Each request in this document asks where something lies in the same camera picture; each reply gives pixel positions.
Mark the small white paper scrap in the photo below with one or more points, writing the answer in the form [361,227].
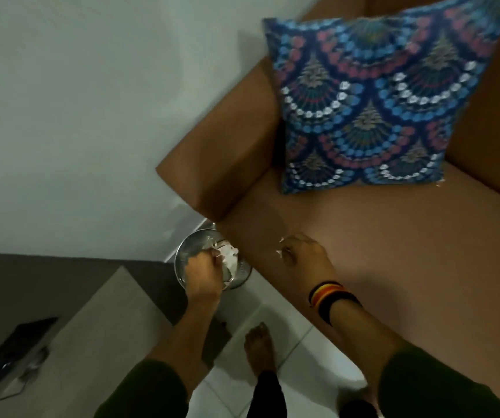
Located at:
[281,248]

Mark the blue patterned cushion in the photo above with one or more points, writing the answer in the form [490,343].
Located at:
[376,100]

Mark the white paper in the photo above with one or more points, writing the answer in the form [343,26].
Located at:
[229,256]

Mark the person's right fingers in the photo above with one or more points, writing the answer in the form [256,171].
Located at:
[291,248]

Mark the person's left fingers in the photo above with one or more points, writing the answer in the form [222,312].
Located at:
[213,255]

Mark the black tray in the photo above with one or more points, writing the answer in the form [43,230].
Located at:
[8,352]

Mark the person's left hand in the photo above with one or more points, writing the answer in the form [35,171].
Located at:
[202,276]

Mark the brown sofa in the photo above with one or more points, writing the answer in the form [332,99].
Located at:
[385,213]

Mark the steel waste bin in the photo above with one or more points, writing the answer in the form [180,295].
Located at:
[197,256]

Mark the person's left foot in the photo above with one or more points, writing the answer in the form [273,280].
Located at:
[259,348]

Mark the person's right hand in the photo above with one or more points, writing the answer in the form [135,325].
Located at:
[304,261]

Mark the grey side table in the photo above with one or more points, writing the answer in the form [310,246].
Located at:
[84,343]

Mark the striped wristband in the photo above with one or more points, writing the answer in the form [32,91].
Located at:
[330,300]

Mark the person's left forearm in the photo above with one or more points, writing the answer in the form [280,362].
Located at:
[154,365]

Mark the person's right forearm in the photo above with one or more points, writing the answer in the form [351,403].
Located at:
[411,356]

